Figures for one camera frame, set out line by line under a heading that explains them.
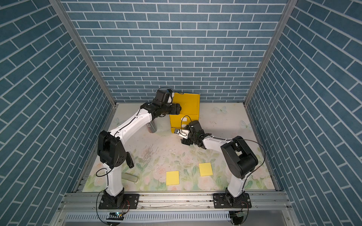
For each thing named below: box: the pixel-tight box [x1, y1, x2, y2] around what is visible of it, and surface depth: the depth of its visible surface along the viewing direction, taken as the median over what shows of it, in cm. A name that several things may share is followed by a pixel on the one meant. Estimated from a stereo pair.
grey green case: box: [121, 172, 140, 184], surface depth 80 cm
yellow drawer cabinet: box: [169, 92, 201, 134], surface depth 90 cm
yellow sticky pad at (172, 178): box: [165, 170, 180, 186], surface depth 84 cm
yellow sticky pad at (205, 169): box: [198, 161, 214, 177], surface depth 87 cm
